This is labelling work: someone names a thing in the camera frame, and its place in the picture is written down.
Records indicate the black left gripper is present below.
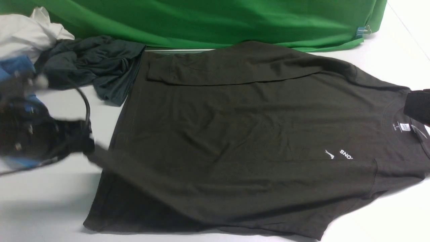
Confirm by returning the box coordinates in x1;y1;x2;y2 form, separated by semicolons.
47;119;95;161

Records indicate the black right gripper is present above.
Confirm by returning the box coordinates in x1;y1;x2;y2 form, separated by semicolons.
403;89;430;126

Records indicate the gray long sleeve shirt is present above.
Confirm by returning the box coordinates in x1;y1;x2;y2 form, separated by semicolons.
83;41;429;240

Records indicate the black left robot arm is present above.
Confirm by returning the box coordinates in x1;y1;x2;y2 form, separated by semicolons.
0;71;95;176

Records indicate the blue t-shirt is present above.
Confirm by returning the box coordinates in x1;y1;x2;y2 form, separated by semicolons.
0;55;46;169

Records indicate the dark teal crumpled shirt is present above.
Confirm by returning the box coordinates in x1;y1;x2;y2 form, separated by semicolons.
34;36;146;106

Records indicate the white shirt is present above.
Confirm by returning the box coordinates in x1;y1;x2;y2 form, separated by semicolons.
0;7;75;63

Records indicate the blue binder clip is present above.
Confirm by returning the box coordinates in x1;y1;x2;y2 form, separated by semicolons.
356;25;372;39

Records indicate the green backdrop cloth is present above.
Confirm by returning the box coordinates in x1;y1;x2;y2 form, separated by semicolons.
1;0;387;52

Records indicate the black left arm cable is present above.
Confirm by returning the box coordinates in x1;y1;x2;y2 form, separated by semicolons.
0;87;92;177

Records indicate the silver table cable hatch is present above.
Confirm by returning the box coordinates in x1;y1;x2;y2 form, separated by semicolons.
145;48;214;54

